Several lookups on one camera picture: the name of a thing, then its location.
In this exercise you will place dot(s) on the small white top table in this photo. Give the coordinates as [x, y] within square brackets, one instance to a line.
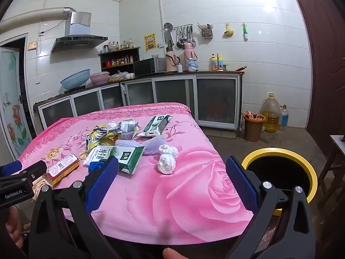
[338, 145]

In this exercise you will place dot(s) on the crumpled silver green packet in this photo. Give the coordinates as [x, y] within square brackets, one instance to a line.
[128, 126]

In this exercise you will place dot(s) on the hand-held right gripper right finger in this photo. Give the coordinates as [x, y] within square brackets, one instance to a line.
[241, 186]

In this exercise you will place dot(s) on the blue plastic basin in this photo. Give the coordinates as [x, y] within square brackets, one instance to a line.
[75, 79]

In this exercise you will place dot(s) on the black range hood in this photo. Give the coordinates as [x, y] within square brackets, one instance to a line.
[78, 40]

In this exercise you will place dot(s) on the small green white milk carton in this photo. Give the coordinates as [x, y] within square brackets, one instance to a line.
[153, 126]

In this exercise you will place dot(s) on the silver exhaust duct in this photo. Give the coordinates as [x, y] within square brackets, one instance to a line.
[32, 14]

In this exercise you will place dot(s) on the yellow wall poster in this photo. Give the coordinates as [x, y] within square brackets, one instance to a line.
[149, 42]

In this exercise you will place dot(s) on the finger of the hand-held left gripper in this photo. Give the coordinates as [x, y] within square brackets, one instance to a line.
[33, 171]
[10, 167]

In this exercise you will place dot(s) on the dark wooden shelf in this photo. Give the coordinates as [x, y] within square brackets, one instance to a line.
[118, 53]

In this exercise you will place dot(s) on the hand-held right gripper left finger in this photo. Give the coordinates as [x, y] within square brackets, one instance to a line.
[103, 183]

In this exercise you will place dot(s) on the row of glass bottles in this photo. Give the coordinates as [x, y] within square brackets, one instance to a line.
[118, 45]

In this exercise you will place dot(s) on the pink thermos dark cap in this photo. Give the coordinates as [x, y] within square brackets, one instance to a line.
[171, 60]

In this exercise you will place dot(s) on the row of hanging kitchen utensils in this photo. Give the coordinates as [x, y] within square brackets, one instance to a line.
[183, 36]

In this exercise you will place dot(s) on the yellow hanging scoop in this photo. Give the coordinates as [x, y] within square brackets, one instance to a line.
[228, 31]

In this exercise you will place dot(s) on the blue yellow detergent bottle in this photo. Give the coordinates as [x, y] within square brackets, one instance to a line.
[219, 63]

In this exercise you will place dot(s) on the person's left hand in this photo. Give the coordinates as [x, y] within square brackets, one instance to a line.
[14, 232]

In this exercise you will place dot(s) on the white cup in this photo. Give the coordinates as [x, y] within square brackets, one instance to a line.
[179, 68]

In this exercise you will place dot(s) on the red yellow box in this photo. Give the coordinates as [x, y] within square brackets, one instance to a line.
[63, 167]

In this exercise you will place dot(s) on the large green white milk carton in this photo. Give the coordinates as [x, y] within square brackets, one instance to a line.
[129, 159]

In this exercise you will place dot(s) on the brown waste bin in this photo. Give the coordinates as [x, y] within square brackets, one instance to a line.
[253, 129]

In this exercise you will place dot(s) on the white crumpled tissue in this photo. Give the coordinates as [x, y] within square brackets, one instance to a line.
[113, 125]

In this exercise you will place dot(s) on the pale purple bag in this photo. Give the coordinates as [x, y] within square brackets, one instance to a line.
[155, 145]

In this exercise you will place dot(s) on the brown wooden door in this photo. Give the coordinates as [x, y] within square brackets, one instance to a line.
[323, 72]

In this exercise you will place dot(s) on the clear water bottle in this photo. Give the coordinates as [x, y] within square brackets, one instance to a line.
[283, 117]

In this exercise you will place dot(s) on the yellow snack wrapper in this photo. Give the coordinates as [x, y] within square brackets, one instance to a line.
[98, 137]

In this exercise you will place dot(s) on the black microwave oven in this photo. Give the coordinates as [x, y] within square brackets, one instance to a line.
[145, 67]

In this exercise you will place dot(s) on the clear bag of food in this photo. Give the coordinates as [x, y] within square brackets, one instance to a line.
[120, 77]

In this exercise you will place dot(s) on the yellow trash bin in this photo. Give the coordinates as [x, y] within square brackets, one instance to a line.
[269, 151]

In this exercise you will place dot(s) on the large cooking oil jug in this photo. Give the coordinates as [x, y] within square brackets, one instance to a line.
[271, 116]

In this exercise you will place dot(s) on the blue white jug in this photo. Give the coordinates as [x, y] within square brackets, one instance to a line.
[192, 65]

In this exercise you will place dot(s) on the pink plastic basin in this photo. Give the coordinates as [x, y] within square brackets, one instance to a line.
[99, 78]

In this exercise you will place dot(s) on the green white hanging brush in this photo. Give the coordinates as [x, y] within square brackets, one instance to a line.
[244, 31]

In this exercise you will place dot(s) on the person's right hand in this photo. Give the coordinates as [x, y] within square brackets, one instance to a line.
[175, 254]

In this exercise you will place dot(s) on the floral glass door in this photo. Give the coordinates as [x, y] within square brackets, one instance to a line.
[10, 99]

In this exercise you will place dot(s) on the kitchen counter cabinet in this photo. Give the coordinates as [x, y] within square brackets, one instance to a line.
[215, 99]

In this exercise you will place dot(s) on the white diaper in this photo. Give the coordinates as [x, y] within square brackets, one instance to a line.
[167, 159]

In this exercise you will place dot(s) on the row of spice jars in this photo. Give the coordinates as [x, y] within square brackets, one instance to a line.
[118, 60]

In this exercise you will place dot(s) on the pink floral blanket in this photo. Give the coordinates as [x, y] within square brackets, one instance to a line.
[188, 194]

